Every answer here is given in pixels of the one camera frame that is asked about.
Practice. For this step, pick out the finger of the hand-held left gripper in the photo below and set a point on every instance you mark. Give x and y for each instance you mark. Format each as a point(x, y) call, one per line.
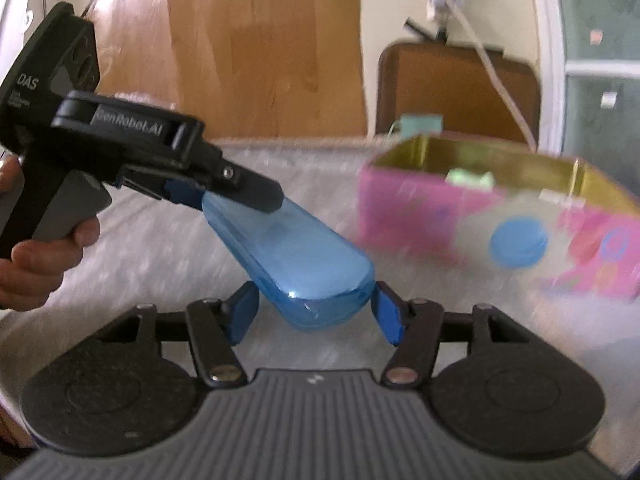
point(182, 192)
point(255, 192)

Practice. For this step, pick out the white power strip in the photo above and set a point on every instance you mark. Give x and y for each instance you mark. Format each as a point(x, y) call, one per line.
point(442, 0)

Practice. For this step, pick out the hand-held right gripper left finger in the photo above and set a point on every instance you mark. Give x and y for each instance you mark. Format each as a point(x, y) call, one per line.
point(242, 312)

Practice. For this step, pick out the light wooden board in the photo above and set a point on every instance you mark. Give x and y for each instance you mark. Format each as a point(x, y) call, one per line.
point(240, 50)

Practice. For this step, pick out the person's left hand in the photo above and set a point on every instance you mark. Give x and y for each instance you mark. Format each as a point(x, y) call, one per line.
point(35, 270)

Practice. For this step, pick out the pink tin box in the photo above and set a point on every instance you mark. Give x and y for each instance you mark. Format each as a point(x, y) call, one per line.
point(415, 210)

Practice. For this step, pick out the white sticker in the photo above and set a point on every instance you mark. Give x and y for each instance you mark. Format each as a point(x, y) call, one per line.
point(608, 99)

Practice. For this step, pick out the white framed glass door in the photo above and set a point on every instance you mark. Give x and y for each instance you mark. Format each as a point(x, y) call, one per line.
point(600, 20)

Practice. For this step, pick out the light green sponge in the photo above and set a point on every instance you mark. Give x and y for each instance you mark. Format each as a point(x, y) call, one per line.
point(467, 179)

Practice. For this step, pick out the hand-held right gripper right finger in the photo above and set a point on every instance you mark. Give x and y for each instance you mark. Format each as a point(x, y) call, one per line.
point(387, 312)

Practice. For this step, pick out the pink sticker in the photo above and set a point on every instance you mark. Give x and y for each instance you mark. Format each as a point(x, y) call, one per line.
point(597, 36)

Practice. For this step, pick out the teal small container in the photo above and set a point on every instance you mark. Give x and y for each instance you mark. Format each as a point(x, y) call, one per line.
point(420, 125)

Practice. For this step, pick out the blue plastic case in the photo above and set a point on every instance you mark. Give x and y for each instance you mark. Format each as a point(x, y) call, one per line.
point(295, 260)

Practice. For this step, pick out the brown wooden chair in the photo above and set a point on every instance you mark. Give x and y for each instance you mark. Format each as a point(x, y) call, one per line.
point(450, 90)

